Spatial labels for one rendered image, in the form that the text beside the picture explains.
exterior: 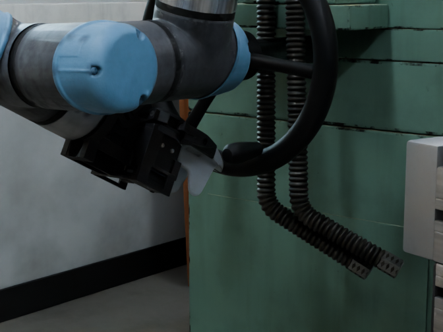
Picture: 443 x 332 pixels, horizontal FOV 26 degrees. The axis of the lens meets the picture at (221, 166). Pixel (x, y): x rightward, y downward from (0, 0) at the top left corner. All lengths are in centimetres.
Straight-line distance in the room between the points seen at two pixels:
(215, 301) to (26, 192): 130
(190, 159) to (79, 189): 177
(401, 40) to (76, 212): 173
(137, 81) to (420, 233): 26
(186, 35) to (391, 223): 49
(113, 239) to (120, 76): 216
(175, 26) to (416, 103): 44
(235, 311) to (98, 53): 74
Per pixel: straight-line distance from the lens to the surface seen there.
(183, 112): 283
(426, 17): 120
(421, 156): 75
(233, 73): 91
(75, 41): 78
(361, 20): 117
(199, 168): 105
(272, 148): 111
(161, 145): 99
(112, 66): 77
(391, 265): 116
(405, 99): 122
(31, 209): 269
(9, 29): 86
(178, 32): 86
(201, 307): 148
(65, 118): 91
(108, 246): 291
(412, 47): 121
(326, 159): 129
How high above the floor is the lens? 89
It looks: 10 degrees down
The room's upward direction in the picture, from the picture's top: straight up
